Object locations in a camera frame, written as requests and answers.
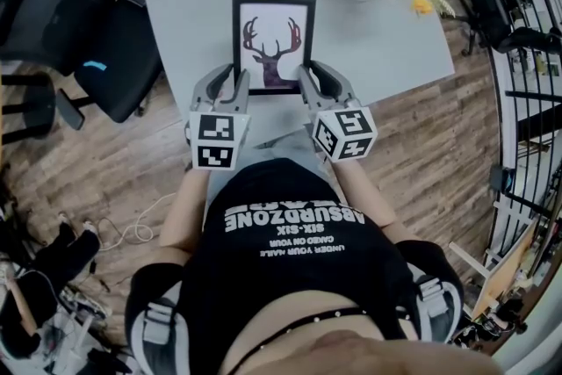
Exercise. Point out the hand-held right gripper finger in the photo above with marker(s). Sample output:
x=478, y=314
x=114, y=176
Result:
x=344, y=85
x=312, y=96

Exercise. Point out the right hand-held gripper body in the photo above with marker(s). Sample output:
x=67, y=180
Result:
x=347, y=131

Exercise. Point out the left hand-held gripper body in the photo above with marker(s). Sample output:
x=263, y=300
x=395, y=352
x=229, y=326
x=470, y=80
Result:
x=215, y=140

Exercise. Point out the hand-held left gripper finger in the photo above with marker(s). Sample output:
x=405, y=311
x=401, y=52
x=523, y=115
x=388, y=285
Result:
x=201, y=90
x=241, y=96

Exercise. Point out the framed deer antler picture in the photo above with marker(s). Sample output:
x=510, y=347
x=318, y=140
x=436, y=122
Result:
x=273, y=44

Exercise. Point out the person's right forearm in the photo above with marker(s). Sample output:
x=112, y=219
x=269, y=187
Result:
x=366, y=197

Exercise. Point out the person's left forearm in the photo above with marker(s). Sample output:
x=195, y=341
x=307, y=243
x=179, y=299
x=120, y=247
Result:
x=186, y=211

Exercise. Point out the light blue jeans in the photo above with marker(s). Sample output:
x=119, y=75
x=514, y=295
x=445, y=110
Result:
x=290, y=147

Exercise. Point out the black mesh office chair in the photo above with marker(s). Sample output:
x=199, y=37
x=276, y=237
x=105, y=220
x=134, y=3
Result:
x=110, y=70

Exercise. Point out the black printed t-shirt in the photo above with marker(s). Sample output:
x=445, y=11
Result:
x=298, y=268

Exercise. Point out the black swivel office chair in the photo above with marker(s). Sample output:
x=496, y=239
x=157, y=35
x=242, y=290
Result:
x=496, y=17

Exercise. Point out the black stool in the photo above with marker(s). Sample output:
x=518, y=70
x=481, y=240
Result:
x=30, y=110

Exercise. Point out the black metal railing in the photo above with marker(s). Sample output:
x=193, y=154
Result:
x=527, y=92

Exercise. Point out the black white sneakers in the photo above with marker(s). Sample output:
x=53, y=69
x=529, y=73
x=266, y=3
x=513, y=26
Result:
x=88, y=305

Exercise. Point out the wooden easel board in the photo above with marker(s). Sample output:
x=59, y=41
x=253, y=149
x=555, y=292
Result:
x=505, y=276

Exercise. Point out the grey blue wall device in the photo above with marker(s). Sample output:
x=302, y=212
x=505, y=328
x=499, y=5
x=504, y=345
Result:
x=501, y=180

